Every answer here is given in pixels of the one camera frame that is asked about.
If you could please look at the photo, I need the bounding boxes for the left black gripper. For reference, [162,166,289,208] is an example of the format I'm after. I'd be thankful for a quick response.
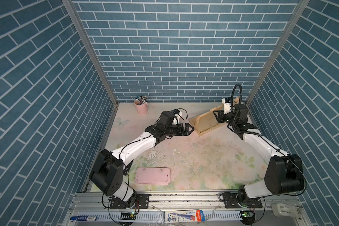
[163,123,194,137]

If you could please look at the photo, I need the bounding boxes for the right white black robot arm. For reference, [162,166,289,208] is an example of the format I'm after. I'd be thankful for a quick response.
[213,104,307,207]

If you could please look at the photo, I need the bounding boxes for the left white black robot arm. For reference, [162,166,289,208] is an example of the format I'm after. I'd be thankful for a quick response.
[89,109,195,208]

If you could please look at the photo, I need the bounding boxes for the wooden jewelry display stand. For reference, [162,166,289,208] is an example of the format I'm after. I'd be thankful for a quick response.
[189,104,227,137]

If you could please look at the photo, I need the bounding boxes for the pink pen holder cup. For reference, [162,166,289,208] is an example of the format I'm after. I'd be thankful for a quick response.
[134,100,148,115]

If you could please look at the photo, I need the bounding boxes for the pink plastic tray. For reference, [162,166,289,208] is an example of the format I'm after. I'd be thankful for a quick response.
[134,167,171,185]

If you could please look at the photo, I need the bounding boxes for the pens in cup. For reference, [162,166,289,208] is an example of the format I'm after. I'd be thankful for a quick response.
[134,96,148,105]

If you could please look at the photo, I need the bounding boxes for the toothpaste box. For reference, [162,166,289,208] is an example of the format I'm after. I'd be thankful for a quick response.
[164,210,206,223]

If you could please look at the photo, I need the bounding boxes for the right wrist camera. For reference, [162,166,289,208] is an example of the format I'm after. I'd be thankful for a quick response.
[222,98,233,114]

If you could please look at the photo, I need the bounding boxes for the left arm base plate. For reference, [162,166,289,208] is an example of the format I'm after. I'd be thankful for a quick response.
[110,193,150,210]

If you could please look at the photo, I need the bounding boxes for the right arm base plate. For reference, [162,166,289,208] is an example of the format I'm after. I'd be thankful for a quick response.
[218,192,263,209]

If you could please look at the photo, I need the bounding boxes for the white plastic bracket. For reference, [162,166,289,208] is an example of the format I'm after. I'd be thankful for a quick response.
[271,203,298,218]

